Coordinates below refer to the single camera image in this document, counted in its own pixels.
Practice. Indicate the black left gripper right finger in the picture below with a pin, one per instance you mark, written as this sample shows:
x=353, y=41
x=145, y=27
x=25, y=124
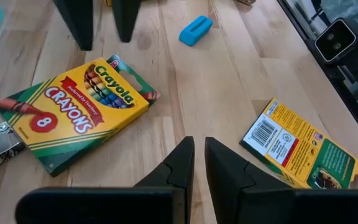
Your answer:
x=228, y=186

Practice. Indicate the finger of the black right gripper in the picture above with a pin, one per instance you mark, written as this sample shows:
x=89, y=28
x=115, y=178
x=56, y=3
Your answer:
x=126, y=18
x=78, y=21

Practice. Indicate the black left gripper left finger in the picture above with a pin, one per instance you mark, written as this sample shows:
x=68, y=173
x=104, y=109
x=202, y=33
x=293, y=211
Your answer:
x=172, y=193

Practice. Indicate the blue eraser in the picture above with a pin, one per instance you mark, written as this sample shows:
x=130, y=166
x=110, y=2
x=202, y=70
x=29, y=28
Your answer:
x=195, y=31

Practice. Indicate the yellow green Crayola crayon box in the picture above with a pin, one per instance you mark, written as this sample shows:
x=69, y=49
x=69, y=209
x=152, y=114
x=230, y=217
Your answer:
x=73, y=118
x=297, y=146

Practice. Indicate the black table-level camera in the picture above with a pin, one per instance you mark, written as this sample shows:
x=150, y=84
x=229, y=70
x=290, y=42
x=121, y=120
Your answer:
x=334, y=42

